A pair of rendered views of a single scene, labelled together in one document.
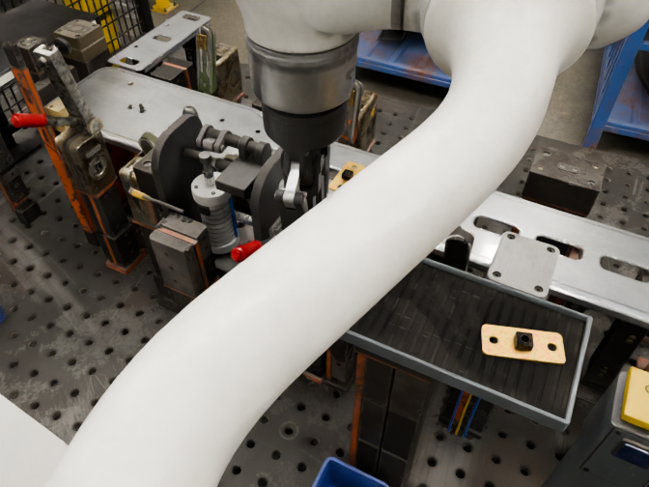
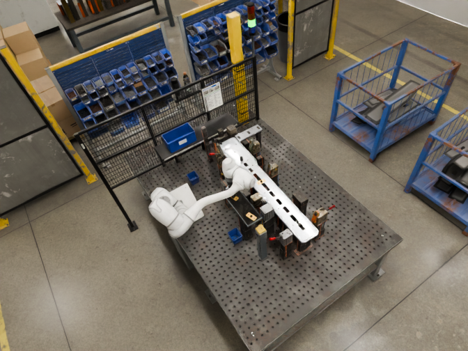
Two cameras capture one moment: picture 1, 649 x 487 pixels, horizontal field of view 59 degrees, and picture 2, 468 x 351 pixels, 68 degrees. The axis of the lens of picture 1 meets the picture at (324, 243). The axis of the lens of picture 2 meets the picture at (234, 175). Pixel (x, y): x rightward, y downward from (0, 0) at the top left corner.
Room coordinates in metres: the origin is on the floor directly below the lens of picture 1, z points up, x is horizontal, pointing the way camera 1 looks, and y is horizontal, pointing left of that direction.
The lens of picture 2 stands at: (-0.91, -1.09, 3.50)
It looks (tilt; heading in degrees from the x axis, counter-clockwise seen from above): 50 degrees down; 39
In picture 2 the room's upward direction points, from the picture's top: 9 degrees counter-clockwise
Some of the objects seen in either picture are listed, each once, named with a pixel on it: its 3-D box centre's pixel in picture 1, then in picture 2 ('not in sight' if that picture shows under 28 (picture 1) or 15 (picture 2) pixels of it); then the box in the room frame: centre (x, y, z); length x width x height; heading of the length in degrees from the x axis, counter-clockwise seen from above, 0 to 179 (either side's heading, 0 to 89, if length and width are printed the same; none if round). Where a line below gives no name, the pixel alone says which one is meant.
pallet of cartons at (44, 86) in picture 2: not in sight; (33, 104); (0.85, 3.88, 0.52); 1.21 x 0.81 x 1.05; 70
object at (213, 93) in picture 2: not in sight; (212, 97); (1.33, 0.82, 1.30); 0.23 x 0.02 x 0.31; 153
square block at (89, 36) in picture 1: (99, 97); (232, 139); (1.23, 0.56, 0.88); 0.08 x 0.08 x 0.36; 63
